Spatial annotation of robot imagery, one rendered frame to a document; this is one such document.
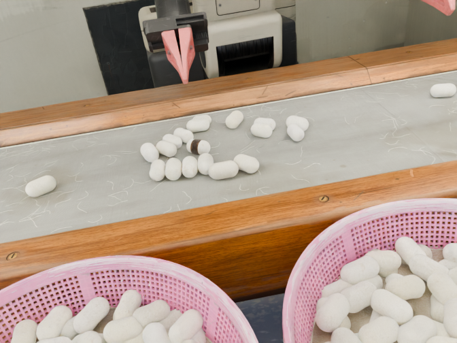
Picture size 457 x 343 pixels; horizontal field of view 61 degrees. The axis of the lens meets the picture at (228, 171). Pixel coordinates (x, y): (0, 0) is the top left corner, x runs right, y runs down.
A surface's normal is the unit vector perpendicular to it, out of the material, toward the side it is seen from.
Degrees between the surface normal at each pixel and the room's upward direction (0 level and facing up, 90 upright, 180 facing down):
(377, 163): 0
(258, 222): 0
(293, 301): 75
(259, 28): 98
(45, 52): 90
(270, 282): 90
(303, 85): 45
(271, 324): 0
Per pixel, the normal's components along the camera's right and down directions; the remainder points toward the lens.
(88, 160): -0.12, -0.85
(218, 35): 0.24, 0.60
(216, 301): -0.76, 0.18
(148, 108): 0.01, -0.25
